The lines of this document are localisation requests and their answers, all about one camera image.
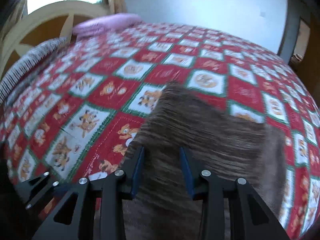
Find cream and brown headboard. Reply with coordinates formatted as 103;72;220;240
1;1;110;76

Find brown knitted sweater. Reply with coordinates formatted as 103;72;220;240
124;83;286;239

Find grey door frame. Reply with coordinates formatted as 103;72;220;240
278;0;311;64

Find folded purple blanket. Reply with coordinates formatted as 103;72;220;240
72;13;143;37

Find red patchwork bear bedspread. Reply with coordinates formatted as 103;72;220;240
1;23;319;239

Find grey striped pillow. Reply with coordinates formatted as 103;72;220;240
1;37;67;105

